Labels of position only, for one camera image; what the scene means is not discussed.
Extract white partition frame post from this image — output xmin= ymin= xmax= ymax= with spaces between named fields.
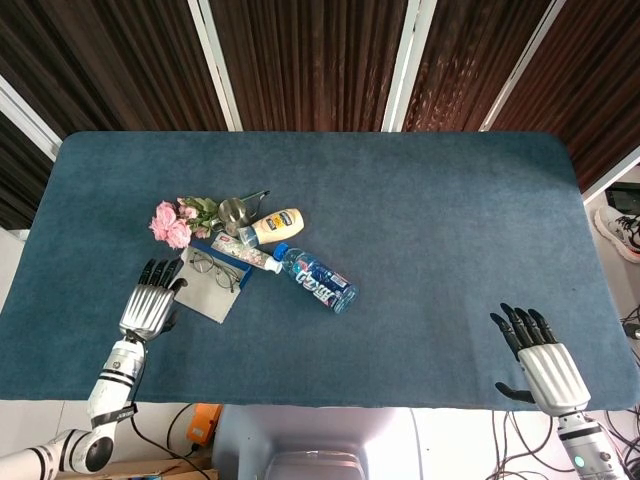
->
xmin=187 ymin=0 xmax=244 ymax=132
xmin=382 ymin=0 xmax=439 ymax=132
xmin=479 ymin=0 xmax=569 ymax=132
xmin=0 ymin=74 xmax=64 ymax=161
xmin=582 ymin=144 xmax=640 ymax=206

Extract stainless steel measuring cup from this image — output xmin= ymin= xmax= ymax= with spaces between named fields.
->
xmin=218 ymin=188 xmax=271 ymax=237

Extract blue plastic drink bottle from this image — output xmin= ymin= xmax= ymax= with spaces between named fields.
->
xmin=272 ymin=242 xmax=360 ymax=315

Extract thin metal frame eyeglasses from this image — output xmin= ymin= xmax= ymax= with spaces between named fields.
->
xmin=188 ymin=251 xmax=240 ymax=294

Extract brown cardboard box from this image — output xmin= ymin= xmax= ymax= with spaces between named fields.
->
xmin=97 ymin=455 xmax=219 ymax=480

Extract white sneaker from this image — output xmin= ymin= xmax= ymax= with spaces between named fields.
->
xmin=593 ymin=204 xmax=640 ymax=264

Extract black box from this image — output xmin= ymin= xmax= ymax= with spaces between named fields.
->
xmin=603 ymin=182 xmax=640 ymax=214

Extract brown pleated curtain panel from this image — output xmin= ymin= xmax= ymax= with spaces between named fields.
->
xmin=0 ymin=0 xmax=229 ymax=135
xmin=209 ymin=0 xmax=411 ymax=132
xmin=492 ymin=0 xmax=640 ymax=192
xmin=0 ymin=112 xmax=55 ymax=231
xmin=404 ymin=0 xmax=554 ymax=132

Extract blue box with grey lining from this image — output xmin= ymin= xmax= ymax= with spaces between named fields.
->
xmin=173 ymin=239 xmax=255 ymax=325

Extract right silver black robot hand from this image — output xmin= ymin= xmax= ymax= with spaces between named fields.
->
xmin=489 ymin=302 xmax=591 ymax=415

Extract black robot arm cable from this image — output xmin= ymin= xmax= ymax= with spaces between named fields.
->
xmin=129 ymin=349 xmax=214 ymax=474

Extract pink artificial flower bouquet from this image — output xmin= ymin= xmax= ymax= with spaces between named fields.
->
xmin=148 ymin=196 xmax=221 ymax=251

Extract white robot torso base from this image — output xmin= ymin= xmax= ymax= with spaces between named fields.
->
xmin=212 ymin=403 xmax=421 ymax=480

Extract orange device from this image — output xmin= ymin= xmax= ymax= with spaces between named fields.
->
xmin=187 ymin=403 xmax=223 ymax=444

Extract blue felt table cloth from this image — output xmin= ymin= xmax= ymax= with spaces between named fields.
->
xmin=0 ymin=130 xmax=640 ymax=411

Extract mayonnaise squeeze bottle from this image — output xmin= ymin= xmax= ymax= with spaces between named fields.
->
xmin=238 ymin=208 xmax=306 ymax=248

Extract white floral toothpaste tube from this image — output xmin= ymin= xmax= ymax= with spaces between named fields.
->
xmin=209 ymin=232 xmax=283 ymax=275

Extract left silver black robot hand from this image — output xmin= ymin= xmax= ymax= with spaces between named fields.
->
xmin=118 ymin=258 xmax=189 ymax=343

